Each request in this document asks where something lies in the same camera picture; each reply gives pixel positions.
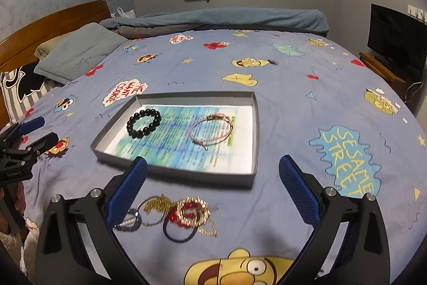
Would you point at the wall power socket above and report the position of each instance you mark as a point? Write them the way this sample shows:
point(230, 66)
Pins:
point(417, 13)

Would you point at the grey shallow cardboard tray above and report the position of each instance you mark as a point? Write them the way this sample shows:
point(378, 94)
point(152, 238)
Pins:
point(218, 98)

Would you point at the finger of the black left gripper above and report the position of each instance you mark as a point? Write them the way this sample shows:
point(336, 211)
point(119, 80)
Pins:
point(42, 145)

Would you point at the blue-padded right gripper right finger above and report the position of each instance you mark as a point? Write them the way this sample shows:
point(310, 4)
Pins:
point(363, 257)

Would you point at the white plastic bag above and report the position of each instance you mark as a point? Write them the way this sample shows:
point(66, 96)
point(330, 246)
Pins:
point(127, 14)

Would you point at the black television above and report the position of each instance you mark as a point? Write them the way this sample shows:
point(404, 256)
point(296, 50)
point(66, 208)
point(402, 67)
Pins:
point(398, 38)

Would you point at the wooden headboard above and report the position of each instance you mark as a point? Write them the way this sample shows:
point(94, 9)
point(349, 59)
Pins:
point(18, 49)

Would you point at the wooden tv stand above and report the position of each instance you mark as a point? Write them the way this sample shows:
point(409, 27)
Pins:
point(394, 77)

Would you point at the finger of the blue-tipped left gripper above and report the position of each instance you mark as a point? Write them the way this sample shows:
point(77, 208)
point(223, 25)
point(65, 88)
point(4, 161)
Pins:
point(31, 125)

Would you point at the olive green pillow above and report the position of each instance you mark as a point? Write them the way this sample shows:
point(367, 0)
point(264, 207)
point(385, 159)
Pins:
point(45, 48)

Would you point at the printed paper sheet in tray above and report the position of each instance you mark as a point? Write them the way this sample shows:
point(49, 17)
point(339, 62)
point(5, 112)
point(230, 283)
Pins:
point(209, 139)

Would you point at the grey-blue pillow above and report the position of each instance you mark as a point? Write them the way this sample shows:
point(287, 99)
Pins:
point(78, 53)

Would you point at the striped black white pillow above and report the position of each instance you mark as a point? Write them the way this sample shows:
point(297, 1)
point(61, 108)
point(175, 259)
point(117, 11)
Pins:
point(22, 88)

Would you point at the person's hand holding gripper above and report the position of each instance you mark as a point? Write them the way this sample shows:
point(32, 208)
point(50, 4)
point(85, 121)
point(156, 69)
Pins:
point(12, 208)

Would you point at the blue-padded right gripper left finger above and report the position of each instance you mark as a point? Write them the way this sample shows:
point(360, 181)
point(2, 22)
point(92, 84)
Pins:
point(61, 257)

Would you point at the teal folded blanket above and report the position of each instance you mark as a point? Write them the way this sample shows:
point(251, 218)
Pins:
point(235, 18)

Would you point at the blue Sesame Street bedsheet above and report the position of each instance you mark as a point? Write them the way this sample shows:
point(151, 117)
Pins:
point(316, 102)

